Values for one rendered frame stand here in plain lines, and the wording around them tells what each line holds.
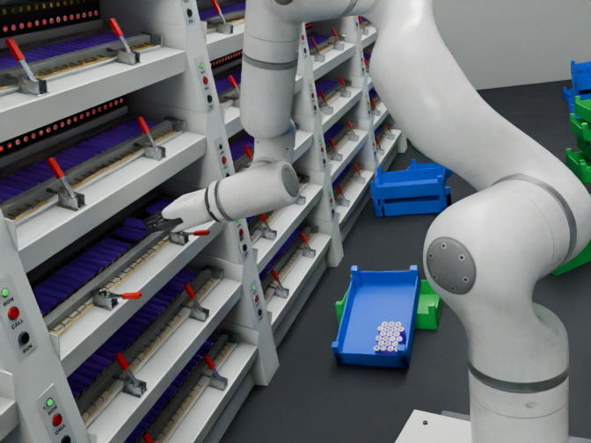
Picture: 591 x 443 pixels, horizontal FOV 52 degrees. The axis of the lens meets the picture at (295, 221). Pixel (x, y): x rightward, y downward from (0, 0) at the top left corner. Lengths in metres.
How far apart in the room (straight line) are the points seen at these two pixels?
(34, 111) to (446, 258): 0.67
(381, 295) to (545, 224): 1.20
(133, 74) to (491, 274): 0.82
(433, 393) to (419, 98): 1.01
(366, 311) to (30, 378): 1.08
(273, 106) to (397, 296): 0.98
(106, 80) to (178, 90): 0.31
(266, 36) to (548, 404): 0.63
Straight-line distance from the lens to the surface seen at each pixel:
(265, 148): 1.17
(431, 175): 2.78
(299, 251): 2.08
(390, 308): 1.82
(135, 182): 1.20
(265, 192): 1.08
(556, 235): 0.71
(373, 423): 1.54
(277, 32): 0.95
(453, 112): 0.73
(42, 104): 1.04
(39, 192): 1.10
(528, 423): 0.81
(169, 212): 1.18
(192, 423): 1.45
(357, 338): 1.77
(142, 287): 1.20
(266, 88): 0.98
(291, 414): 1.61
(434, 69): 0.74
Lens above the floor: 1.00
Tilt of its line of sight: 21 degrees down
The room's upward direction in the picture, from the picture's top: 11 degrees counter-clockwise
